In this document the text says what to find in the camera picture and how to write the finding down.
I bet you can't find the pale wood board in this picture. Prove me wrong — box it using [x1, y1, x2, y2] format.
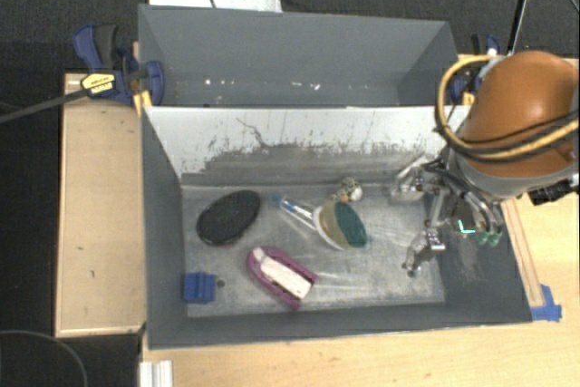
[53, 72, 149, 339]

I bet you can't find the blue ribbed block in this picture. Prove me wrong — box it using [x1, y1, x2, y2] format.
[181, 271, 218, 305]

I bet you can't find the grey metal bin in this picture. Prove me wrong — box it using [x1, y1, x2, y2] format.
[137, 3, 534, 351]

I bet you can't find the black cylinder on white bracket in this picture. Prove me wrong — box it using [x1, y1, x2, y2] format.
[527, 173, 580, 208]

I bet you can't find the clear-handled dish wand, green sponge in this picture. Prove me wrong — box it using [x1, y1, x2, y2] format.
[270, 192, 369, 252]

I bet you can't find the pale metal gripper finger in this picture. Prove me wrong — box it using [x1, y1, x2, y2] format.
[402, 227, 448, 278]
[391, 166, 430, 203]

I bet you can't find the small spotted toy animal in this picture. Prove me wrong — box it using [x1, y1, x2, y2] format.
[332, 176, 364, 203]

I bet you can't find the black oval pad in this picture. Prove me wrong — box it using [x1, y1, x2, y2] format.
[195, 189, 263, 247]

